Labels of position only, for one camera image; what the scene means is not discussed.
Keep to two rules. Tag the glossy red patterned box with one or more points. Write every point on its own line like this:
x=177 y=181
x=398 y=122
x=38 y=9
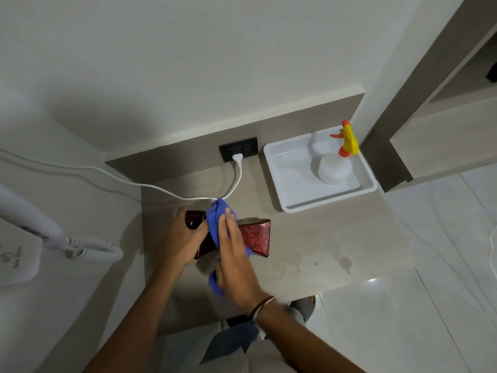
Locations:
x=256 y=236

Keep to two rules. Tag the white wall hair dryer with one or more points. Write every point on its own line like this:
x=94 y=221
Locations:
x=27 y=215

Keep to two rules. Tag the white spray bottle yellow nozzle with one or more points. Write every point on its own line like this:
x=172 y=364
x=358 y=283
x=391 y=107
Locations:
x=334 y=168

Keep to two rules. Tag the person's left thumb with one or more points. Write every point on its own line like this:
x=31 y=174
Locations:
x=201 y=230

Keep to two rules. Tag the person's right hand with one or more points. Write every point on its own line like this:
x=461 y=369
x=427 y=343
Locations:
x=237 y=268

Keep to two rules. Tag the person's right forearm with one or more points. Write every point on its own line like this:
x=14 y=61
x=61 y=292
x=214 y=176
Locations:
x=299 y=341

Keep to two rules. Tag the person's right fingers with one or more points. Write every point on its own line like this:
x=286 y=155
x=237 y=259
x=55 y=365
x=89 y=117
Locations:
x=230 y=231

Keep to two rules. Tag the blue cleaning cloth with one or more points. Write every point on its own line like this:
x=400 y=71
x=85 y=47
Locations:
x=214 y=219

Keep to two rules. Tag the black wall socket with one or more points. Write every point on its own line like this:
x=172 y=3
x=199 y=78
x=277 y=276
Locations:
x=248 y=147

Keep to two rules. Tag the person's grey shoe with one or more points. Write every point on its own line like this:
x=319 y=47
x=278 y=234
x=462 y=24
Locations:
x=305 y=306

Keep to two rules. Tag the person's left forearm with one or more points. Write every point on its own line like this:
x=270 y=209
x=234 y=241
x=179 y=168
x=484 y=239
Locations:
x=139 y=322

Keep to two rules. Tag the white hair dryer wall base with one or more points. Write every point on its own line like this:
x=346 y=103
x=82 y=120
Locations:
x=17 y=256

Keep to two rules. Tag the person's left hand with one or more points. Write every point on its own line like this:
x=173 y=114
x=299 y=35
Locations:
x=178 y=244

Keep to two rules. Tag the white plastic tray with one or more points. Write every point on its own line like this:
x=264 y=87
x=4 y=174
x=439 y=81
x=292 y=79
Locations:
x=295 y=182

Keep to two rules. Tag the white power plug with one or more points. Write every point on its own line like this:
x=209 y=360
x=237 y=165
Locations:
x=237 y=159

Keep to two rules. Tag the wooden cabinet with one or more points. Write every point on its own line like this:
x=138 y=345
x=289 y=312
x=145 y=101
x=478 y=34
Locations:
x=438 y=108

